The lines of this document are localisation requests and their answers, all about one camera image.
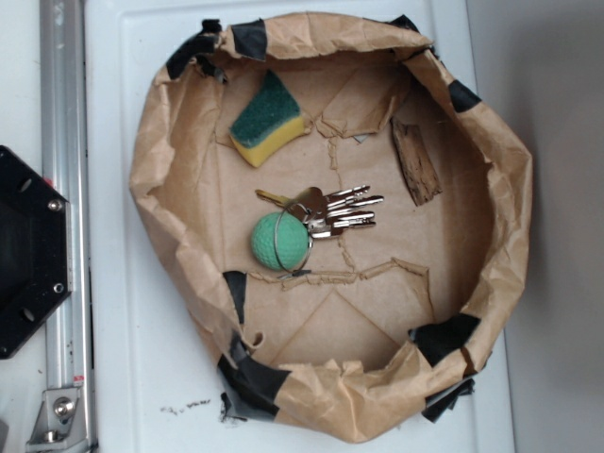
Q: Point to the green and yellow sponge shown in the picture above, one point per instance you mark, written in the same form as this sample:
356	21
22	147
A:
271	119

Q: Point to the green golf ball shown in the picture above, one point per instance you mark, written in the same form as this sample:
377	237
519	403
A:
279	241

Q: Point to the bunch of silver keys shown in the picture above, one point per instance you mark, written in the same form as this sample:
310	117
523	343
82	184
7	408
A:
326	215

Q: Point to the brown paper bag bin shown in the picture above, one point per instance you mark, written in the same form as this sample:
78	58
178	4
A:
384	321

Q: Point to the brown wood piece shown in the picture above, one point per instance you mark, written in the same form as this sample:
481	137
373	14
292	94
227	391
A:
418	171

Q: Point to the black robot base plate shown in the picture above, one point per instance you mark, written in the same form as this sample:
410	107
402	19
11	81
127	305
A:
35	269

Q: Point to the aluminium frame rail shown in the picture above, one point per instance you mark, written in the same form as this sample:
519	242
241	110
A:
69	344

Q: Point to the metal corner bracket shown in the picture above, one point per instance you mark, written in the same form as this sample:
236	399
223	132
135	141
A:
60	423

